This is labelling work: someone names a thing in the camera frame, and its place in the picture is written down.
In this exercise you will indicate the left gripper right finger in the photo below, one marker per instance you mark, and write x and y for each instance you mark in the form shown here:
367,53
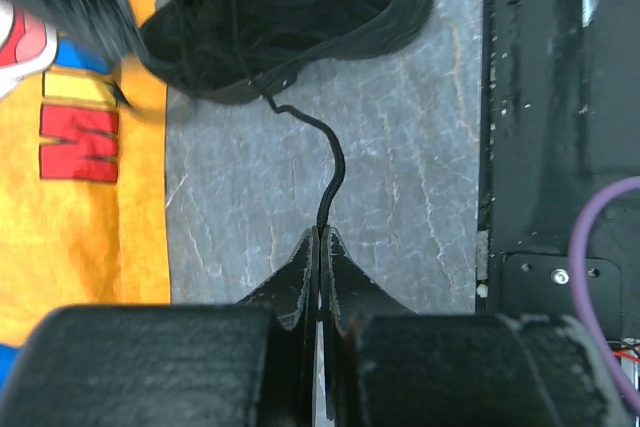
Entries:
346,290

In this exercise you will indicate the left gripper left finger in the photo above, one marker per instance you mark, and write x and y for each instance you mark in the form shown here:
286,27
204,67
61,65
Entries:
288,391

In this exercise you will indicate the black shoelace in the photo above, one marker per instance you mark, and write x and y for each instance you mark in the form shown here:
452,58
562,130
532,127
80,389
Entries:
318,145

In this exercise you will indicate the black shoe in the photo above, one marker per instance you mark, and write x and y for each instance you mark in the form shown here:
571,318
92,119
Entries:
187,40

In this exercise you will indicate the orange Mickey Mouse pillow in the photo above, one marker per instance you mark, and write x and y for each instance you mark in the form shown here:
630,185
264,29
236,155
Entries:
83,127

